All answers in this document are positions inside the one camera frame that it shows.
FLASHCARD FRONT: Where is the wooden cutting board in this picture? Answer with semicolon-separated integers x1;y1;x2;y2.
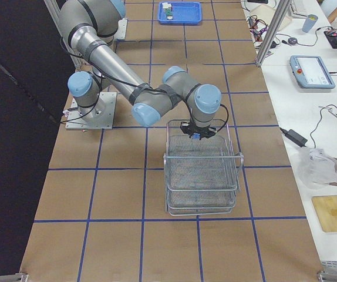
312;195;337;233

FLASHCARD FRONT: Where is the blue grey cup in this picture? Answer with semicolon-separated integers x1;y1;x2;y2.
301;14;318;33

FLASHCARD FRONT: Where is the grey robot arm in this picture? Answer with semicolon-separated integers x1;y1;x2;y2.
59;1;221;139

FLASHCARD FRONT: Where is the blue plastic tray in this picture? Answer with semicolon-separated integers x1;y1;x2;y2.
157;1;203;25

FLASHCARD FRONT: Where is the clear plastic bag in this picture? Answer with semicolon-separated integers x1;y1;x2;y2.
298;147;337;188

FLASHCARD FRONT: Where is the cream plastic tray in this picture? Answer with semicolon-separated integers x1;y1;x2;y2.
250;4;292;31

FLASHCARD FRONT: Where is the black power brick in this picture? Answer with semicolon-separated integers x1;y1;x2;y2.
280;128;308;147

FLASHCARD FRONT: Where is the aluminium frame post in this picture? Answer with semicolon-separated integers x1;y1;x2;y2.
255;0;291;67

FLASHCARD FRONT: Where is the green white terminal block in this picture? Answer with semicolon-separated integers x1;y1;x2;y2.
164;7;173;21

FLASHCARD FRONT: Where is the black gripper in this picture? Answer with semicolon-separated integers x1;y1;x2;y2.
180;120;217;140

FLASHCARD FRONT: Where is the white circuit breaker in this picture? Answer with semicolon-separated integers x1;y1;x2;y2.
161;2;172;9

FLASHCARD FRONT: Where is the blue teach pendant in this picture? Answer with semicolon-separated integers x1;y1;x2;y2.
289;55;336;89

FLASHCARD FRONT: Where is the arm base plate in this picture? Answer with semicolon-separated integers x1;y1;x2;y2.
114;18;128;41
65;92;117;130

